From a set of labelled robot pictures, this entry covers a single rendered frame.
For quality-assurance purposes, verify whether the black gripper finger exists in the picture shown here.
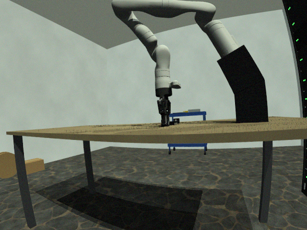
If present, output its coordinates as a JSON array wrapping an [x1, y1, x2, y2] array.
[[157, 98, 168, 124], [166, 100, 171, 119]]

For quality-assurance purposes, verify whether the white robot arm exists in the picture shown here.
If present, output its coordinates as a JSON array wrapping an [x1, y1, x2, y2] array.
[[112, 0, 240, 89]]

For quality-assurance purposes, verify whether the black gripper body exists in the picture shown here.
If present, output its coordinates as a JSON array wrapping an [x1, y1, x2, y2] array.
[[155, 87, 172, 106]]

